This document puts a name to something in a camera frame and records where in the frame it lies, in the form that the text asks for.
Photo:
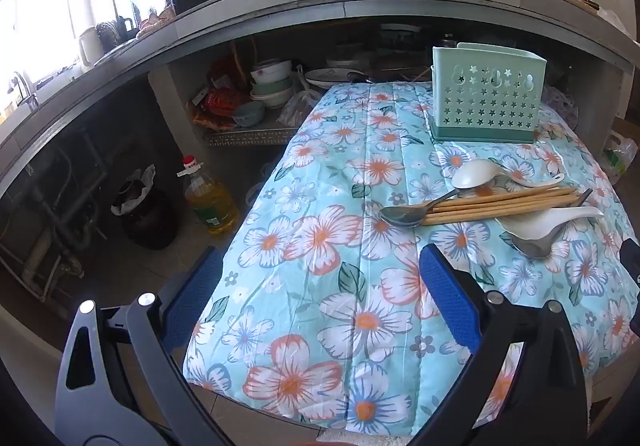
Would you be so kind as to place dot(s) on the metal faucet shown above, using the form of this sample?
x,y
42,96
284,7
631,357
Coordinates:
x,y
22,85

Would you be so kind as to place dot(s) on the white plate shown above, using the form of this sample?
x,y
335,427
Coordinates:
x,y
332,77

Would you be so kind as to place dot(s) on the green perforated utensil holder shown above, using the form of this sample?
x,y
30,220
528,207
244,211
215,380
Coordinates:
x,y
485,100

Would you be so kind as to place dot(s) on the light green bowl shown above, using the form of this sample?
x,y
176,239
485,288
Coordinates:
x,y
272,88

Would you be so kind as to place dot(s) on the yellow cooking oil bottle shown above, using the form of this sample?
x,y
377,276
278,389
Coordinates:
x,y
210,201

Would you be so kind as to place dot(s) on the white mug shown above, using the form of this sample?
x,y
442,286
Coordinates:
x,y
90,47

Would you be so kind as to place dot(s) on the black trash bin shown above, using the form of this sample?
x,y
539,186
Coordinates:
x,y
150,221

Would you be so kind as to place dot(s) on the grey drain pipes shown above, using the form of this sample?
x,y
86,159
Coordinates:
x,y
60,226

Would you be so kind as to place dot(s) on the bundle of wooden chopsticks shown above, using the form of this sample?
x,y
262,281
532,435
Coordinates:
x,y
500,208

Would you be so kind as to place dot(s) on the red snack packets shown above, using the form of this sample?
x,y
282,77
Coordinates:
x,y
220,100

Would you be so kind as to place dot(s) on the white ceramic spoon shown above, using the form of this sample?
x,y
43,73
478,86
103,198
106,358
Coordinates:
x,y
472,173
535,181
545,222

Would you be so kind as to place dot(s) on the white and green plastic bag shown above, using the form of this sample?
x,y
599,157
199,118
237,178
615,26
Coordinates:
x,y
620,155

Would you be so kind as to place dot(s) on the floral light blue blanket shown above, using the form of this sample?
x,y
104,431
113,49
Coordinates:
x,y
350,226

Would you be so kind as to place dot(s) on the clear plastic bag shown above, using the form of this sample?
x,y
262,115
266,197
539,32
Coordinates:
x,y
300,108

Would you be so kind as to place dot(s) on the metal shelf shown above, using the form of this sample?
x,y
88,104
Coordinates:
x,y
250,135

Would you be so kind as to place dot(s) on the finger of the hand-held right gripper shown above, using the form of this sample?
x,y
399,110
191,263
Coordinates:
x,y
631,266

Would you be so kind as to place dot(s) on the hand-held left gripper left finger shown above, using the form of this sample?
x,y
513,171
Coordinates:
x,y
195,296

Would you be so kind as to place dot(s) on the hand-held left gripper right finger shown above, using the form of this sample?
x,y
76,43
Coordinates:
x,y
450,296

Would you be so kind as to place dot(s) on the white bowl with pink pattern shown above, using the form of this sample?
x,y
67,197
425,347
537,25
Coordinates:
x,y
270,71

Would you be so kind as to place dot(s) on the pink snack packet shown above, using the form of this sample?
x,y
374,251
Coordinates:
x,y
155,20

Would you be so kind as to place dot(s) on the small blue-green bowl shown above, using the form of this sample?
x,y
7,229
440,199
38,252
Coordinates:
x,y
248,113

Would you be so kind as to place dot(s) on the metal spoon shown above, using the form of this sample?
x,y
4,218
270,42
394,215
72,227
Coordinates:
x,y
400,216
535,246

